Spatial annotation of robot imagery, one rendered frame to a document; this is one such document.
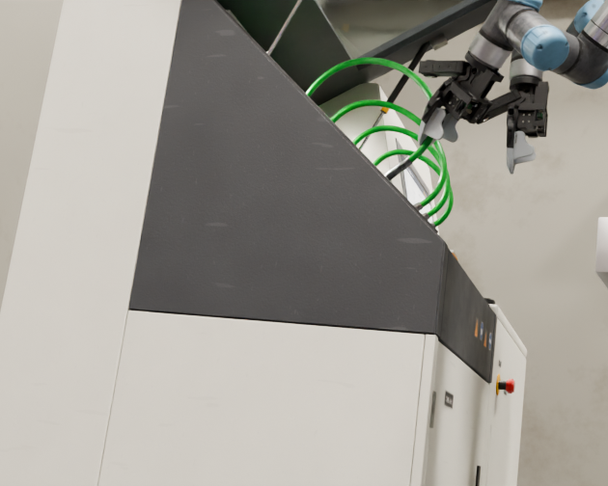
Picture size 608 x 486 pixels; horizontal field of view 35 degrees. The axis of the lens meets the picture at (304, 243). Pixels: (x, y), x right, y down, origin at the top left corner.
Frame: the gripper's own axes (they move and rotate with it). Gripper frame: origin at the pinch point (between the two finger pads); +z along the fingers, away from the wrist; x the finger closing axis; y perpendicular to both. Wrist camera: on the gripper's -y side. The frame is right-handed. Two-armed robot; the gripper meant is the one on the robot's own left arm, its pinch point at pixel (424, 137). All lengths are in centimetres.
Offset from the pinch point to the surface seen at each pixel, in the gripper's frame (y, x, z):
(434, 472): 57, -24, 33
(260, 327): 22, -42, 30
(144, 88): -31, -46, 15
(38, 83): -179, 20, 98
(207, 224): 1, -44, 25
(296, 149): 1.6, -33.7, 5.8
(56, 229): -21, -59, 44
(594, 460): 0, 239, 147
